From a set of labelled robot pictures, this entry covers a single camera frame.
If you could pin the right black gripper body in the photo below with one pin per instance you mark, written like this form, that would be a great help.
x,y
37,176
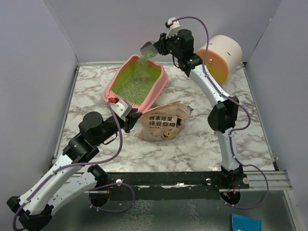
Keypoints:
x,y
167,46

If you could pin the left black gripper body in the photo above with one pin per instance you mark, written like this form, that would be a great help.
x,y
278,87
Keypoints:
x,y
124,125

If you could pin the grey metal scoop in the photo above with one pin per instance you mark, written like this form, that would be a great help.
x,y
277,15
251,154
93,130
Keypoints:
x,y
149,50

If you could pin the peach cat litter bag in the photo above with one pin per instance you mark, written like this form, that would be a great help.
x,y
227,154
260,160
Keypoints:
x,y
164,122

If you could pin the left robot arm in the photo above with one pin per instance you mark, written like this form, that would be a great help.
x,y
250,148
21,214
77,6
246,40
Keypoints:
x,y
73,173

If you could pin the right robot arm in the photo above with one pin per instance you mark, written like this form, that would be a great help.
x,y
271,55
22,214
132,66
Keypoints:
x,y
224,111

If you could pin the green cat litter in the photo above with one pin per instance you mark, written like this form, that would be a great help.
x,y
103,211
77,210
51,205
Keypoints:
x,y
139,84

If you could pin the pink green litter box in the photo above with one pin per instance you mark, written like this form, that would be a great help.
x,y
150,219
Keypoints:
x,y
157,71

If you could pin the round cream drawer cabinet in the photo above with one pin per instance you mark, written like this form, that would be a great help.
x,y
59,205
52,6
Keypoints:
x,y
222,55

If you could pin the blue card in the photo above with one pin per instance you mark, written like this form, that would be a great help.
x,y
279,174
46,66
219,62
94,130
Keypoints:
x,y
243,223

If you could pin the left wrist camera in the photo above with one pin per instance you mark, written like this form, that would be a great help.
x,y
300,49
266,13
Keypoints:
x,y
120,107

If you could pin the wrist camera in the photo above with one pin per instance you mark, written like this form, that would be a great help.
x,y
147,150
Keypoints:
x,y
173,26
120,107

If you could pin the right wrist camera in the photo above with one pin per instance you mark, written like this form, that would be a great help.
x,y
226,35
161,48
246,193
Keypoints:
x,y
173,26

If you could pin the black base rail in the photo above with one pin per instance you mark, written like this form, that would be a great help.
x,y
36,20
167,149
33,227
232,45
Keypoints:
x,y
169,185

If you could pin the aluminium extrusion rail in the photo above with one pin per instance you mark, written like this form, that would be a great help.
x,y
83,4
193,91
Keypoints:
x,y
277,181

